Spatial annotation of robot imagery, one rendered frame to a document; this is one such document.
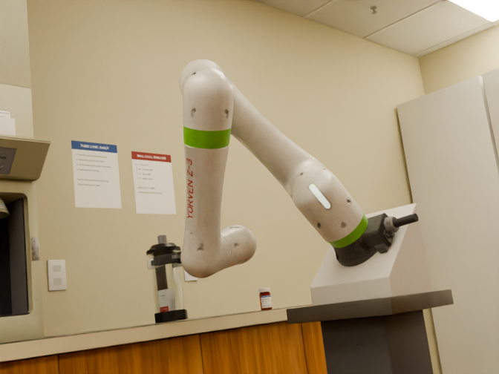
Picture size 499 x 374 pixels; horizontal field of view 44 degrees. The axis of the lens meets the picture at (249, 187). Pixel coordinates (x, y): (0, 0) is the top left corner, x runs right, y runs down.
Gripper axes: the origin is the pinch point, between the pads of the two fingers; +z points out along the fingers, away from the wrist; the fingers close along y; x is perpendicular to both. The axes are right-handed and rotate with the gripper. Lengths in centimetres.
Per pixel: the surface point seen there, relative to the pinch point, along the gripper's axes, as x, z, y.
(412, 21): -152, 28, -230
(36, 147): -36, 5, 38
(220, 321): 20.2, -13.4, -8.6
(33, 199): -22.9, 15.3, 34.9
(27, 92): -57, 15, 35
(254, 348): 30.0, -10.0, -23.8
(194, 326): 20.5, -13.6, 1.5
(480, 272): 13, 24, -245
